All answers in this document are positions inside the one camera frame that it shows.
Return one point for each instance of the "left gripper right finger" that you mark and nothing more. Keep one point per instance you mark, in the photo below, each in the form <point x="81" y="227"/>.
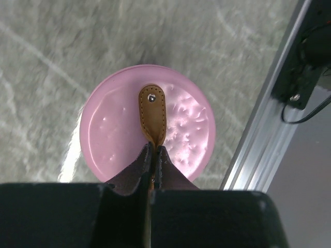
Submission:
<point x="184" y="216"/>

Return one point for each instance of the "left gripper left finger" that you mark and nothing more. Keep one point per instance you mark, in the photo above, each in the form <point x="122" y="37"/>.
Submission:
<point x="110" y="214"/>

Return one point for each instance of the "pink round lid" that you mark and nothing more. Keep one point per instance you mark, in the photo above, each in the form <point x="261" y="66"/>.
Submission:
<point x="110" y="131"/>

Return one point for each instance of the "aluminium front rail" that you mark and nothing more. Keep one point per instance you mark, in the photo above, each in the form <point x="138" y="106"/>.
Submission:
<point x="265" y="138"/>

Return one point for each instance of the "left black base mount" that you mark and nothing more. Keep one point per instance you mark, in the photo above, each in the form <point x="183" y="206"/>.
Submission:
<point x="307" y="54"/>

